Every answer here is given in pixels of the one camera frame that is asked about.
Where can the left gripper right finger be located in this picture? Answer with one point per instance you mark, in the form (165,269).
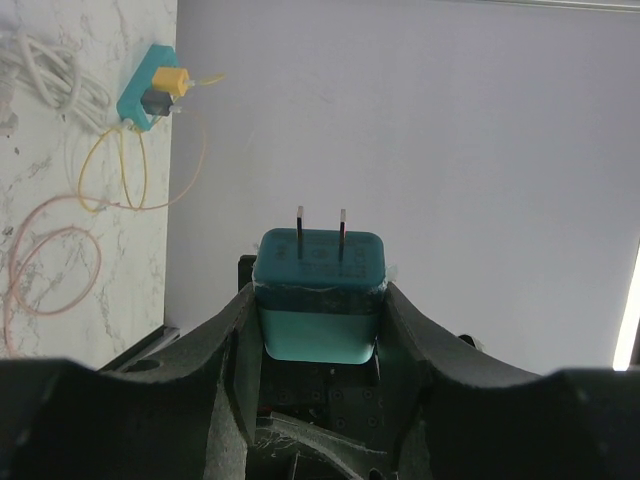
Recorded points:
(471,416)

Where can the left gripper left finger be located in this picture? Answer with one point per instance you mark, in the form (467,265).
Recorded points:
(60,420)

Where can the teal plug adapter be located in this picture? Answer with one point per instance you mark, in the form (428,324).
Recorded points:
(320,293)

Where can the grey small cube adapter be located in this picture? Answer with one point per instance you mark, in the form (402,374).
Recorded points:
(159,103)

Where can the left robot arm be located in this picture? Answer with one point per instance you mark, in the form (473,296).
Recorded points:
(313,421)

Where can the small yellow plug adapter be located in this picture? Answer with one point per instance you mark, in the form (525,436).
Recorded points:
(175,81)

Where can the teal power strip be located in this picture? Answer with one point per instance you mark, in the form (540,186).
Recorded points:
(129,105)

